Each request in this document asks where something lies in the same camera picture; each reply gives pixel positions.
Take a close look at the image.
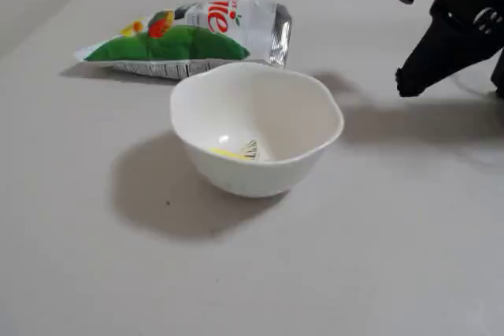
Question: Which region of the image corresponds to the white bowl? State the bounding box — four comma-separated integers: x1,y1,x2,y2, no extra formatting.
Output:
169,61,345,198

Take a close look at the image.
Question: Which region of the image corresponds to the veggie straw packet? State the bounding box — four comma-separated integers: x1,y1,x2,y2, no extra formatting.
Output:
73,0,295,79

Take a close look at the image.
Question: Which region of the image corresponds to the white cable loop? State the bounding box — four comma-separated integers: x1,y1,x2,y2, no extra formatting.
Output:
452,72,494,95

